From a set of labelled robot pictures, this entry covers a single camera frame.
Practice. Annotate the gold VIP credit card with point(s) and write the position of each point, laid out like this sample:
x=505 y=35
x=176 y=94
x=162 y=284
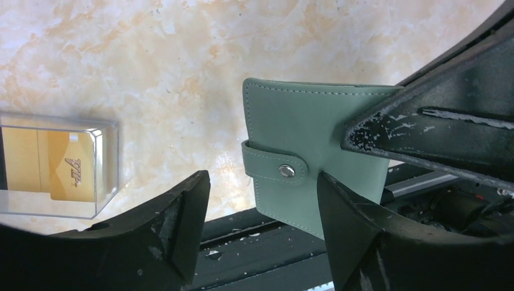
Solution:
x=59 y=163

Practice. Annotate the clear plastic card box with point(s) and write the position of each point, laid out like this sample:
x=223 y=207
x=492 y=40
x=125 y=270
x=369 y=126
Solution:
x=106 y=161

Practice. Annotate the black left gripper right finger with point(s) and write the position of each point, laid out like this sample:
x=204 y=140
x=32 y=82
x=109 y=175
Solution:
x=370 y=247

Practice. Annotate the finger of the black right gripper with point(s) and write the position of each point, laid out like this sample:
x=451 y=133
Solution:
x=457 y=119

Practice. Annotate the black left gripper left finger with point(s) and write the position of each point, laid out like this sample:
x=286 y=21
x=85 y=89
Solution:
x=153 y=246

